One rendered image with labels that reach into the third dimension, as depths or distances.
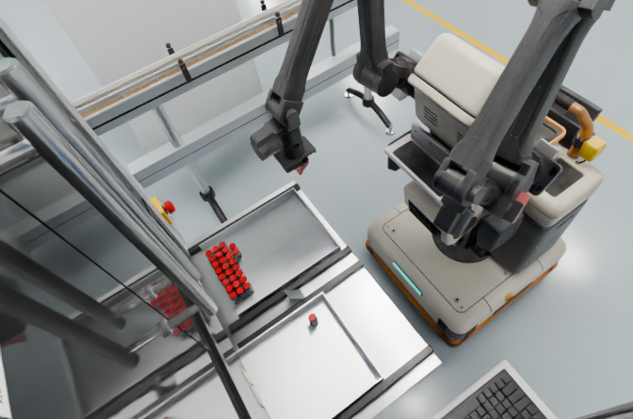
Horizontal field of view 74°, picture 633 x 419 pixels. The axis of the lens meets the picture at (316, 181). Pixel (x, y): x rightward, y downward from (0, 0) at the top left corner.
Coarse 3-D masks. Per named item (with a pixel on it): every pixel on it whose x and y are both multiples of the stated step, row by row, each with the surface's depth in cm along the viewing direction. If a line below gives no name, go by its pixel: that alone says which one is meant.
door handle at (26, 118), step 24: (24, 120) 27; (24, 144) 29; (48, 144) 29; (0, 168) 29; (72, 168) 31; (96, 192) 34; (120, 216) 37; (144, 240) 41; (168, 264) 46; (192, 288) 52; (192, 312) 56; (216, 312) 59
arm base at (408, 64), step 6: (396, 54) 121; (402, 54) 119; (396, 60) 113; (402, 60) 115; (408, 60) 116; (414, 60) 118; (402, 66) 113; (408, 66) 115; (414, 66) 116; (402, 72) 114; (408, 72) 115; (402, 78) 115; (402, 84) 116; (402, 90) 120
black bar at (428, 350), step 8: (424, 352) 102; (432, 352) 103; (416, 360) 102; (400, 368) 101; (408, 368) 101; (392, 376) 100; (400, 376) 100; (384, 384) 99; (392, 384) 100; (368, 392) 99; (376, 392) 99; (360, 400) 98; (368, 400) 98; (352, 408) 97; (360, 408) 97; (344, 416) 96; (352, 416) 97
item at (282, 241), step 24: (288, 192) 134; (264, 216) 133; (288, 216) 132; (312, 216) 130; (216, 240) 128; (240, 240) 129; (264, 240) 128; (288, 240) 127; (312, 240) 126; (240, 264) 124; (264, 264) 123; (288, 264) 122; (312, 264) 118; (264, 288) 119; (240, 312) 112
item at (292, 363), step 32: (288, 320) 112; (320, 320) 112; (256, 352) 109; (288, 352) 108; (320, 352) 107; (352, 352) 106; (256, 384) 104; (288, 384) 103; (320, 384) 103; (352, 384) 102; (288, 416) 99; (320, 416) 99
